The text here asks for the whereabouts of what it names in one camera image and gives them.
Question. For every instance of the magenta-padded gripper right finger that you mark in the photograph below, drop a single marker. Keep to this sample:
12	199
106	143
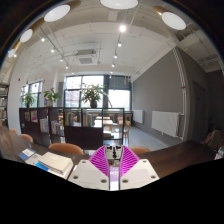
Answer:
138	173

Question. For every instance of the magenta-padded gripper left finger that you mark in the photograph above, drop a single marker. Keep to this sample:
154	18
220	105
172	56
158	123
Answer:
88	173

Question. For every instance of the orange chairs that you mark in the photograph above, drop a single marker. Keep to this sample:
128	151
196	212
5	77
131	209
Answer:
66	148

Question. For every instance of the thick white book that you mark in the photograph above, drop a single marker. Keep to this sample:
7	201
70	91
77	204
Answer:
55	161

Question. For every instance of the dark low shelf unit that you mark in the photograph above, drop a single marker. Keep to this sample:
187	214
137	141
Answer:
83	136

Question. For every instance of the wooden tables and chairs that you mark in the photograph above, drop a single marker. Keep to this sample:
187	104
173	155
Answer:
110	125

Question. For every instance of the thin white booklet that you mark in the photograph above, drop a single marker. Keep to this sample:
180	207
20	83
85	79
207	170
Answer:
33	159

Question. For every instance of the small dark blue book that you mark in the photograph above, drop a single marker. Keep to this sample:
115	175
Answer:
26	154

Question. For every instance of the large potted plant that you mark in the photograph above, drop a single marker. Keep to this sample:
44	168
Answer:
93	95

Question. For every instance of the medium potted plant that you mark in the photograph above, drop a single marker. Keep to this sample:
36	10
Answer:
51	96

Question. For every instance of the dark grey door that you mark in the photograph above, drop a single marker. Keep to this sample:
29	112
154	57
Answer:
199	113

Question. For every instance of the large back window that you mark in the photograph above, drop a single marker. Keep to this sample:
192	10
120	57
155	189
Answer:
93	80

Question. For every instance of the small potted plant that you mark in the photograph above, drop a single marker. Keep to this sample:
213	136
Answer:
28	99

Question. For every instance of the side window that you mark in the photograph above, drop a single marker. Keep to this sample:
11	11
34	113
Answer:
35	88

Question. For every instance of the ceiling air conditioner unit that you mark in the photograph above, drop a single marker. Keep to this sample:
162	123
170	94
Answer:
86	58

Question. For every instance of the ceiling spotlights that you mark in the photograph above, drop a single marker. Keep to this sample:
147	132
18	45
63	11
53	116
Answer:
122	28

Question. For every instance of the large white wall radiator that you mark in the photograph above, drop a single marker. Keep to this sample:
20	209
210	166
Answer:
165	123

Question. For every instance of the small white wall radiator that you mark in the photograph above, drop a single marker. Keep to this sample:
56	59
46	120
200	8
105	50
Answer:
138	116

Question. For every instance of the white wall pipe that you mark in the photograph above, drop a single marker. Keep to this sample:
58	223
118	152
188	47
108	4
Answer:
180	83

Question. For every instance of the tall wall bookshelf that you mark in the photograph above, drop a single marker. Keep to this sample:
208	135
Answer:
3	106

